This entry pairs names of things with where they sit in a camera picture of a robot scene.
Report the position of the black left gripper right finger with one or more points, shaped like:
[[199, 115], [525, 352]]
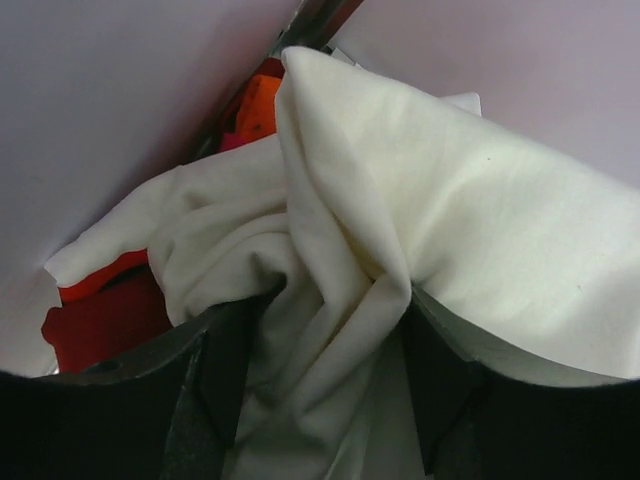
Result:
[[474, 422]]

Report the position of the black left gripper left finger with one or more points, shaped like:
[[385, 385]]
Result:
[[167, 409]]

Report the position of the cream white t shirt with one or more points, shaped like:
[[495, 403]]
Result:
[[368, 188]]

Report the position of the dark red folded t shirt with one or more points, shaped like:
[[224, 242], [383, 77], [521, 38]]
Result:
[[101, 317]]

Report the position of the pink folded t shirt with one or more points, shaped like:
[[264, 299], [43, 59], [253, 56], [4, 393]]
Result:
[[230, 141]]

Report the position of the left corner aluminium post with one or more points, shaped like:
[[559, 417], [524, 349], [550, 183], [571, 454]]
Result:
[[313, 25]]

